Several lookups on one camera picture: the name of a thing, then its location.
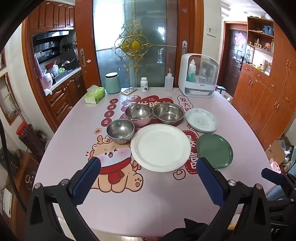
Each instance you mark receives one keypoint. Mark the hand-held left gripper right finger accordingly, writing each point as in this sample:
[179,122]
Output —
[211,183]

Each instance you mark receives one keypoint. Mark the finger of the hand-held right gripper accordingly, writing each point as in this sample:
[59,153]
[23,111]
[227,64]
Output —
[272,175]

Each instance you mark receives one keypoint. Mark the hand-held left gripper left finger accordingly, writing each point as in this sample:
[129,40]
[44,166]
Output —
[86,183]

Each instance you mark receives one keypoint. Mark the green plate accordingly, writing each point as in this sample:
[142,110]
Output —
[214,150]

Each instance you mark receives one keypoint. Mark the large white plate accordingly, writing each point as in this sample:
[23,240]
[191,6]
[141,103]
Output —
[160,148]

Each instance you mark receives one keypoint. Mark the small steel bowl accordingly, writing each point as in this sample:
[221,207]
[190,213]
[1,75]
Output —
[120,131]

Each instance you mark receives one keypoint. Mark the white patterned plate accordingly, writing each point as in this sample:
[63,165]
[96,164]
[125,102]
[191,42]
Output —
[201,120]

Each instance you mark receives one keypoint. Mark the large steel bowl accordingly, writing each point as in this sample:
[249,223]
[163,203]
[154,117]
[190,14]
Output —
[168,113]

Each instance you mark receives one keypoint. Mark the pink steel bowl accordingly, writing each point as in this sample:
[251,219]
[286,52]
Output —
[138,113]

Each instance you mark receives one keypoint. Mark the printed pink tablecloth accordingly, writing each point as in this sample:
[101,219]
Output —
[161,199]

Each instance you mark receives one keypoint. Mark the wooden side cabinet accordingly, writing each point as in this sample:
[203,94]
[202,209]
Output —
[20,185]

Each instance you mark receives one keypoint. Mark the wicker basket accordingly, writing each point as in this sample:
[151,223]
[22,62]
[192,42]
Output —
[32,139]

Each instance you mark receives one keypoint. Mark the wooden wardrobe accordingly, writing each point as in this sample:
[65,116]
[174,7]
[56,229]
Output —
[266,97]

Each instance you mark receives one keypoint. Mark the green tissue pack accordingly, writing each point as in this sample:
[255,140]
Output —
[94,95]

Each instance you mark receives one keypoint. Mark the kitchen base cabinet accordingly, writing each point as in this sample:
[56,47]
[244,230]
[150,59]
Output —
[64,95]

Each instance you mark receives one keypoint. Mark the foil packet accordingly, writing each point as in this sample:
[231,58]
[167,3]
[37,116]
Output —
[128,91]

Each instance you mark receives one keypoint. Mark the mint green jar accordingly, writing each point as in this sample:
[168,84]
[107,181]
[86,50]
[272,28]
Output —
[113,84]

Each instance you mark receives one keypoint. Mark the pink rice cooker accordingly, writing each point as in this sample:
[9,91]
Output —
[47,81]

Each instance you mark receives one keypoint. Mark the clear squeeze bottle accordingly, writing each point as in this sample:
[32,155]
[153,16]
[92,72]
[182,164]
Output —
[168,82]

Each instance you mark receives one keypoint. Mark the white pill bottle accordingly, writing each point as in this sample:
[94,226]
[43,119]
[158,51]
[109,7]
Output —
[144,85]

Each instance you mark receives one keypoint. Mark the dark entrance door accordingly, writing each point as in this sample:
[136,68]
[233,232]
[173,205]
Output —
[235,60]

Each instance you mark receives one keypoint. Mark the range hood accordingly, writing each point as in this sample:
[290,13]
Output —
[50,37]

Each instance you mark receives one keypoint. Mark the glass sliding door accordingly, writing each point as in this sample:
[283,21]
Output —
[136,34]

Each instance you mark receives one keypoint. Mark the kitchen upper cabinet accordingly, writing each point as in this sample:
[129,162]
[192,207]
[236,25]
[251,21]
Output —
[53,16]

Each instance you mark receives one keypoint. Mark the wooden picture frame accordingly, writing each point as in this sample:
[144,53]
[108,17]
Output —
[8,99]

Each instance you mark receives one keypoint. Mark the white light switch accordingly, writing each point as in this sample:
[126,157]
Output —
[211,29]

